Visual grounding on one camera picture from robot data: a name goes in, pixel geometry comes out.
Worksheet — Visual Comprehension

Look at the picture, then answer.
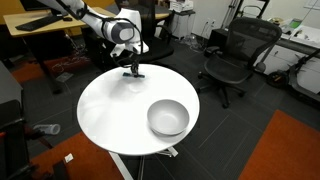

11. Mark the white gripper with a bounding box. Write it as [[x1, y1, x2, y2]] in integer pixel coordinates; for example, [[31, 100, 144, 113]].
[[109, 41, 150, 76]]

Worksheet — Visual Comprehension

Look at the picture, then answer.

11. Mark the teal and white pen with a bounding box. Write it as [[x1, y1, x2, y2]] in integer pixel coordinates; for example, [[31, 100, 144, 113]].
[[122, 71, 146, 79]]

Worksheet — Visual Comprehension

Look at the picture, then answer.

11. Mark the white bowl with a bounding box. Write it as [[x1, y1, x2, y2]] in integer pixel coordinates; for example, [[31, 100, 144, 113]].
[[146, 98, 191, 137]]

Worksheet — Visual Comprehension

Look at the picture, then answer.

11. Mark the black padded office chair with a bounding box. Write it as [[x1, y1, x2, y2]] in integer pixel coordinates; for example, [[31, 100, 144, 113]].
[[114, 0, 175, 64]]

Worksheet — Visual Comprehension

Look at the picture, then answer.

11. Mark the round white table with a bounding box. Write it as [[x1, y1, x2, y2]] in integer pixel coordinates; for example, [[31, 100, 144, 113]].
[[76, 63, 201, 180]]

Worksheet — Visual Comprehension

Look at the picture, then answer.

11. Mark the white printer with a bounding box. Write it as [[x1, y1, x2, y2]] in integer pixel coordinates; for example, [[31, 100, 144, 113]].
[[168, 0, 195, 14]]

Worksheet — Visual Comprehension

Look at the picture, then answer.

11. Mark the wooden desk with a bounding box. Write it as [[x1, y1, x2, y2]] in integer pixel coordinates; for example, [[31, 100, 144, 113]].
[[2, 6, 122, 95]]

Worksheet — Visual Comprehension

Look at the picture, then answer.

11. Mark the black mesh office chair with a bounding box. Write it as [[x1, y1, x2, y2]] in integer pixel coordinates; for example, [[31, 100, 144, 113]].
[[197, 16, 283, 109]]

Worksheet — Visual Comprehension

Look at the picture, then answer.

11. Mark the clear plastic cup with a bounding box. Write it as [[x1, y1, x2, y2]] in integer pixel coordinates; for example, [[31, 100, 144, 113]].
[[32, 123, 62, 136]]

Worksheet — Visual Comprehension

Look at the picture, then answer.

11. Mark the black keyboard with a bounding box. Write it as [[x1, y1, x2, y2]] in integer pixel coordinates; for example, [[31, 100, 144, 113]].
[[14, 15, 64, 33]]

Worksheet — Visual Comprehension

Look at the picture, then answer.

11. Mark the small white paper scrap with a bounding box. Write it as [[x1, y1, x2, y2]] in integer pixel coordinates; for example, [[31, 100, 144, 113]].
[[64, 153, 75, 164]]

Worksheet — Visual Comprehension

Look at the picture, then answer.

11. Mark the black computer monitor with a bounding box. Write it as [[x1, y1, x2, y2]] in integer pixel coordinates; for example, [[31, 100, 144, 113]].
[[19, 0, 64, 16]]

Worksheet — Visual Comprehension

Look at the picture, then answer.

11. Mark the black chair with red trim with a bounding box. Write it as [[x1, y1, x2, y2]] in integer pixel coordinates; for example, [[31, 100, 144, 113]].
[[0, 98, 71, 180]]

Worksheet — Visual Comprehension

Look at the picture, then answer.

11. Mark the black electric scooter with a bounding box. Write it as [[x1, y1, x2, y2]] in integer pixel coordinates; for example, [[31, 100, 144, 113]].
[[265, 48, 320, 104]]

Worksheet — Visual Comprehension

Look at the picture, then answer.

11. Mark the white cabinet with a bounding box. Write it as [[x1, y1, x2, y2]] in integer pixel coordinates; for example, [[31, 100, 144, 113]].
[[253, 19, 320, 95]]

